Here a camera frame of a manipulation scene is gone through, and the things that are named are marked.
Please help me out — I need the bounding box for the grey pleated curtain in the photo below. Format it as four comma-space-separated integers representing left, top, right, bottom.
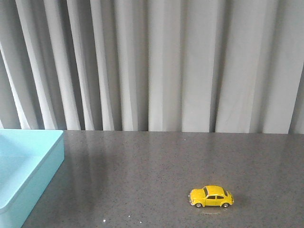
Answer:
0, 0, 304, 133

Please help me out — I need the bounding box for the yellow toy beetle car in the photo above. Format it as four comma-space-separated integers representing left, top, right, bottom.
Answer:
188, 185, 234, 208

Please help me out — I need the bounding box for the light blue storage box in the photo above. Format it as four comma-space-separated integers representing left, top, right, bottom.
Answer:
0, 129, 65, 228

